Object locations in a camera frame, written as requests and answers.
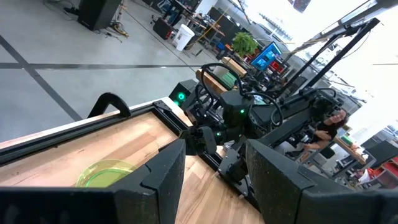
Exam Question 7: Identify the black and red case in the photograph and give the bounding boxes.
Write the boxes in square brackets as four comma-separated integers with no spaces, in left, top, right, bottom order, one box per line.
[152,17,174,40]

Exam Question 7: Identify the red storage bin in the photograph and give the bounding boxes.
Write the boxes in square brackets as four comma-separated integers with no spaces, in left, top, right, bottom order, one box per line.
[381,157,398,187]

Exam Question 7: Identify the yellow coiled floor cable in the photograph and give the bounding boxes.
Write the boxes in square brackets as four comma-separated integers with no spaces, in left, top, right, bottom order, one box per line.
[109,19,130,39]

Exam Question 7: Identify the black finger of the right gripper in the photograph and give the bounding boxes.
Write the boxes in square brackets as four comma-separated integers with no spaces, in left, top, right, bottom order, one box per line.
[185,141,203,156]
[179,127,201,143]

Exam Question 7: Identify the wooden workbench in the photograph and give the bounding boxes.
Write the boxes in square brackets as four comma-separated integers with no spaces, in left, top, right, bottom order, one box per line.
[195,57,248,96]

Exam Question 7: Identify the black gantry beam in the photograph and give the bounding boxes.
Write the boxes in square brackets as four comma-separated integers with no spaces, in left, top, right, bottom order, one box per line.
[273,0,398,100]

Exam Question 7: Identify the person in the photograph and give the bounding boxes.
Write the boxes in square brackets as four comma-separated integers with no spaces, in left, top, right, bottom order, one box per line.
[303,108,349,153]

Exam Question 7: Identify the black aluminium table frame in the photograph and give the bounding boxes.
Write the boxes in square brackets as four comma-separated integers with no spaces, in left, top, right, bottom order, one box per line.
[0,99,261,212]

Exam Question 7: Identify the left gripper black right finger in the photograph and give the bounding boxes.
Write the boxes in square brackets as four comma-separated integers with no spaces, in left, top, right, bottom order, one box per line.
[245,139,398,224]

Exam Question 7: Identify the black curved bracket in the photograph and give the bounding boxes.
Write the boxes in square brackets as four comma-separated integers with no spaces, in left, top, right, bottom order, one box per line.
[88,92,132,119]

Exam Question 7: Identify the black cabinet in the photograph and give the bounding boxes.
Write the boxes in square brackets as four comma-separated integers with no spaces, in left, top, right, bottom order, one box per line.
[76,0,122,31]

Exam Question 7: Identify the blue computer monitor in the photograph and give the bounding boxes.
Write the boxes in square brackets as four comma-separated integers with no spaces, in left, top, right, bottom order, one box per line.
[250,42,282,72]

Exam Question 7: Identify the translucent green plastic plate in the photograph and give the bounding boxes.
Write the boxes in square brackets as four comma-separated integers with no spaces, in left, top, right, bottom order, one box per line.
[75,159,137,189]

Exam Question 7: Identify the black monitor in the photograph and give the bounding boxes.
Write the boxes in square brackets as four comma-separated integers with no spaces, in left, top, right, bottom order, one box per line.
[363,139,398,169]

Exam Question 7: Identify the wooden desk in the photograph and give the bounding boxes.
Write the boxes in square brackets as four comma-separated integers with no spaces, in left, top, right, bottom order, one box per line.
[334,136,368,166]

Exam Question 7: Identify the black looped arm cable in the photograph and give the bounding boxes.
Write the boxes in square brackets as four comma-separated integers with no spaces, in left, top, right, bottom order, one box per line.
[198,63,284,128]

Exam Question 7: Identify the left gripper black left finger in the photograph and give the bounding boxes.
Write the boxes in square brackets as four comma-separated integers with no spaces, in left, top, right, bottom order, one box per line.
[0,139,187,224]

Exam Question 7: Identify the black box green light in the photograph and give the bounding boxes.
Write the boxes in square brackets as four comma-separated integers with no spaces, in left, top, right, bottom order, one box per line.
[169,79,199,108]

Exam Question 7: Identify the white bucket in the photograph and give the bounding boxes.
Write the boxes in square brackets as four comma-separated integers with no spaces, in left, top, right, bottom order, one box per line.
[172,24,196,52]

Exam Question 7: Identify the green leafy plant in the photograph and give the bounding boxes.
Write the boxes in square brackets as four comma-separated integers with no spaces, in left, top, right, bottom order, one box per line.
[231,32,259,57]

